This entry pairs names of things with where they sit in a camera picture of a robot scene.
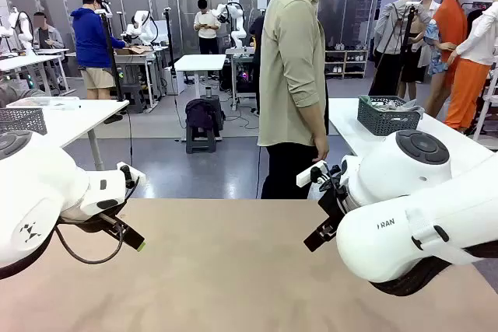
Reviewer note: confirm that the mannequin in grey shirt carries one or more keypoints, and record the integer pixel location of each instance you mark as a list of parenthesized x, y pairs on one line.
[(391, 29)]

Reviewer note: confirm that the person in beige shirt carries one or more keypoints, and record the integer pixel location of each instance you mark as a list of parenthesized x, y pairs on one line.
[(290, 56)]

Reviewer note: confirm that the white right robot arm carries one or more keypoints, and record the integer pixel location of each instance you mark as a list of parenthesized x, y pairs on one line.
[(408, 207)]

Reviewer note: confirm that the mannequin in orange jacket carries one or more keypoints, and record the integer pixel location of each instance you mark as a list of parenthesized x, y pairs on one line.
[(451, 25)]

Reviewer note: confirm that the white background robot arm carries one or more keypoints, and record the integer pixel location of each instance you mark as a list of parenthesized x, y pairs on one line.
[(235, 25), (144, 29), (23, 29)]

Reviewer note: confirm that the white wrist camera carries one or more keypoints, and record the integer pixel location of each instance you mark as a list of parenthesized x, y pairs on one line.
[(307, 176), (138, 177)]

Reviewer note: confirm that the brown cardboard box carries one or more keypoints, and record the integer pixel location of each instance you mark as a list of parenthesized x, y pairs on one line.
[(134, 50)]

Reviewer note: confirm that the grey lattice plastic basket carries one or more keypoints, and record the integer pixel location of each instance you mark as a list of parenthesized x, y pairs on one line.
[(21, 120)]

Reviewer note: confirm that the mannequin in orange trousers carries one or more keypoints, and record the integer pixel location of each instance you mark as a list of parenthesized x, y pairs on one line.
[(467, 87)]

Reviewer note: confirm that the white standing desk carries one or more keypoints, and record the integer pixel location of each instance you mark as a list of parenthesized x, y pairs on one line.
[(200, 61)]

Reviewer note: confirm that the figure in blue floral dress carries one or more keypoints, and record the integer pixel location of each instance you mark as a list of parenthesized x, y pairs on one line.
[(433, 36)]

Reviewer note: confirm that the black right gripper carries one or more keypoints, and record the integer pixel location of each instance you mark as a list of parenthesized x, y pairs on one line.
[(332, 211)]

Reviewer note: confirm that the metal tumbler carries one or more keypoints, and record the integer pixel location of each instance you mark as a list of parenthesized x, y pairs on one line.
[(208, 91)]

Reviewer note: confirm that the flat white tray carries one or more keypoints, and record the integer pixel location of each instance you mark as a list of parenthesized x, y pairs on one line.
[(43, 102)]

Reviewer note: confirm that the person's right forearm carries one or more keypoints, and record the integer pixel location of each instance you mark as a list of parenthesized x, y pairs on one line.
[(311, 122)]

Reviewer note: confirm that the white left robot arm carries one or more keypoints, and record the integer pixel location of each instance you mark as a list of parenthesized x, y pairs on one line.
[(39, 192)]

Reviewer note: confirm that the person in white shirt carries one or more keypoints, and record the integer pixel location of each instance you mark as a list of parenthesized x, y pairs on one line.
[(207, 25)]

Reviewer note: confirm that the person in black shirt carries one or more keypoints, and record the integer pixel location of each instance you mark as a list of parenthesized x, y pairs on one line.
[(257, 36)]

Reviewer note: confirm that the white side table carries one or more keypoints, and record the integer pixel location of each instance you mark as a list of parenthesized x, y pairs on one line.
[(346, 122), (78, 118)]

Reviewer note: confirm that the black camera tripod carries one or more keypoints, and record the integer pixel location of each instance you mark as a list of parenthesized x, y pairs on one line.
[(404, 32)]

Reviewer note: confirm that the dark grey plastic basket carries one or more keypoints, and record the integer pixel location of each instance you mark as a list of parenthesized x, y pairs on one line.
[(385, 122)]

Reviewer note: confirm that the seated person in grey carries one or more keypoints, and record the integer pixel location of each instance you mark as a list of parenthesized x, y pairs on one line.
[(46, 36)]

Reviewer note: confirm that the seated person grey sleeve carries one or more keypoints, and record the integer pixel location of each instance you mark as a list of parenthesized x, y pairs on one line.
[(15, 93)]

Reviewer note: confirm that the person's right hand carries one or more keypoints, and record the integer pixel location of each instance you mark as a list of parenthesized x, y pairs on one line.
[(321, 149)]

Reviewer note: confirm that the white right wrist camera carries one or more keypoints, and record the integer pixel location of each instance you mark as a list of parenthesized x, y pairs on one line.
[(307, 176)]

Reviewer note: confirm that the wooden shoe rack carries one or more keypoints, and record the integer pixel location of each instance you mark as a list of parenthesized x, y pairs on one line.
[(346, 63)]

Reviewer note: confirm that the white background table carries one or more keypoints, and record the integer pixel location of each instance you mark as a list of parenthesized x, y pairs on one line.
[(23, 60)]

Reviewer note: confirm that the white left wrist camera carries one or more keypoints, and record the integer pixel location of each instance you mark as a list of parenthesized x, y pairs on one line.
[(138, 177)]

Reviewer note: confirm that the person in blue hoodie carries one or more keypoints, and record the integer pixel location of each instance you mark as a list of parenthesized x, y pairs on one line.
[(91, 40)]

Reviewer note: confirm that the black camera pole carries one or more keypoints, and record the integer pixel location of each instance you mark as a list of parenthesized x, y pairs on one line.
[(169, 44), (113, 56)]

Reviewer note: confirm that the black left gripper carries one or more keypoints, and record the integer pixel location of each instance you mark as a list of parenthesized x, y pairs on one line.
[(93, 225)]

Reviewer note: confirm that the grey step stool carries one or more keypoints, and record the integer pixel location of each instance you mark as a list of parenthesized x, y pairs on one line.
[(134, 96), (200, 145)]

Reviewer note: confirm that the dark backpack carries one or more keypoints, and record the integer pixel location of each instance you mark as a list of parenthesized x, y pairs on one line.
[(198, 116)]

